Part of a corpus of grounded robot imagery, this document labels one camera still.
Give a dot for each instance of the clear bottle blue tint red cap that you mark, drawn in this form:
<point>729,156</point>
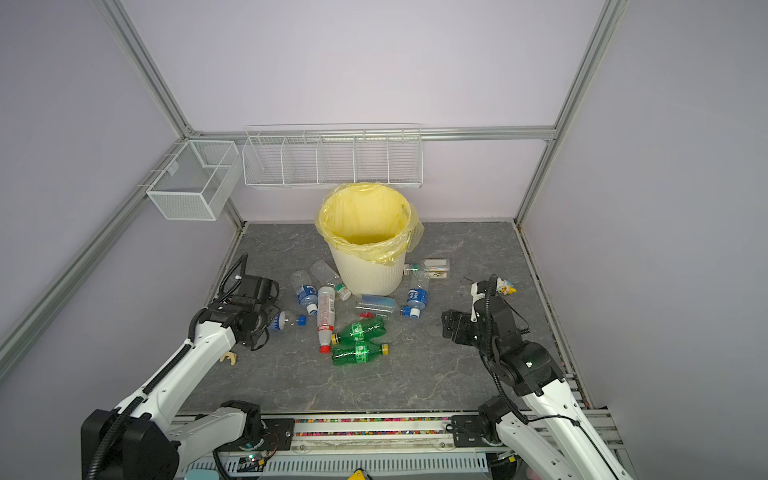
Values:
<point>378,305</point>

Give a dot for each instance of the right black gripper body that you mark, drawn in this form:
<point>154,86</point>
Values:
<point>468,331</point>

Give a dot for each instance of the yellow plastic bin liner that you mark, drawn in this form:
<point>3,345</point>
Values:
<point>370,221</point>

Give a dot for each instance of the small clear green cap vial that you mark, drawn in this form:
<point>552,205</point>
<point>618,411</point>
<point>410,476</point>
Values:
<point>410,268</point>

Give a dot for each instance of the white bottle red cap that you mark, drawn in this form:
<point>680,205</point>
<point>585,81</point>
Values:
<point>325,318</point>

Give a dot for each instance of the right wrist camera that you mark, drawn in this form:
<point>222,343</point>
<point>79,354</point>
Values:
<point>478,291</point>

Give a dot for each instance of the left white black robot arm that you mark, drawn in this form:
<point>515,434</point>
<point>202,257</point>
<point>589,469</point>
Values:
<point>136,439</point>

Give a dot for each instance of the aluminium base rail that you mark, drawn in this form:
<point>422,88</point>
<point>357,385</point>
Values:
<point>441,430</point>

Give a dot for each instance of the small yellow white toy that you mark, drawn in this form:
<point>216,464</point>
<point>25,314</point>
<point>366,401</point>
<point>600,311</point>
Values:
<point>504,287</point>

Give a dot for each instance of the clear bottle green collar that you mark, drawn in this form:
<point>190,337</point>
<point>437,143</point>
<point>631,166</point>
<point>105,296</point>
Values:
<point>327,276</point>

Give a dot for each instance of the cream plastic waste bin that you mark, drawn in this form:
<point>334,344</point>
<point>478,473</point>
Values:
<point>363,277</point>

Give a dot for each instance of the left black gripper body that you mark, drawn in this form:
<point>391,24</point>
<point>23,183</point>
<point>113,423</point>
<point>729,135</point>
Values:
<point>266,315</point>

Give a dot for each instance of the blue label water bottle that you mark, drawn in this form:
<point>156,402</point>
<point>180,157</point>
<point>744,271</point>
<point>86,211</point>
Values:
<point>417,296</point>

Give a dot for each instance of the green soda bottle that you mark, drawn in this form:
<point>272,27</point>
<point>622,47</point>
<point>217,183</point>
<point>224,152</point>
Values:
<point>362,352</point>
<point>362,330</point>

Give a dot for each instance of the clear bottle blue label white cap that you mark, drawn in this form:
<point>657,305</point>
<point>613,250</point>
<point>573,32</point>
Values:
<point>305,291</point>

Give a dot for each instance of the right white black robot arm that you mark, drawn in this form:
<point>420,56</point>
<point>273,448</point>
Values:
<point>535,415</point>

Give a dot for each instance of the long white wire basket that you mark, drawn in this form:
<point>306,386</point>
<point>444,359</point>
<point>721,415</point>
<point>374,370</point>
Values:
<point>320,155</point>

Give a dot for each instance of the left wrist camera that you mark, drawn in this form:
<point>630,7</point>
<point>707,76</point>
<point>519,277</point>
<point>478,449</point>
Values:
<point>258,289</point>

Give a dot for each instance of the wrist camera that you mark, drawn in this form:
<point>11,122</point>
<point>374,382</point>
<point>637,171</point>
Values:
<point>258,289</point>
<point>478,291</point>

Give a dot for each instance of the white mesh box basket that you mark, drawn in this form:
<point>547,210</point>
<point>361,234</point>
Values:
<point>197,181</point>

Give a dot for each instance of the lower green soda bottle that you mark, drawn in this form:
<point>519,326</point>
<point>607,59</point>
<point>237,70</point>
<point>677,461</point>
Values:
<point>362,352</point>

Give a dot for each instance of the small clear plastic box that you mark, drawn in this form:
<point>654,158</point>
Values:
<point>436,268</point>

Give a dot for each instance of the upper green soda bottle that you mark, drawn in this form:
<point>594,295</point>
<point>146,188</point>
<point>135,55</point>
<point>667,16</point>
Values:
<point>362,330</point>

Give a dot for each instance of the beige toy figure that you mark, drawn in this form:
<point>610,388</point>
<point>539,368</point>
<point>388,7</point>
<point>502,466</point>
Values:
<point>231,357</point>

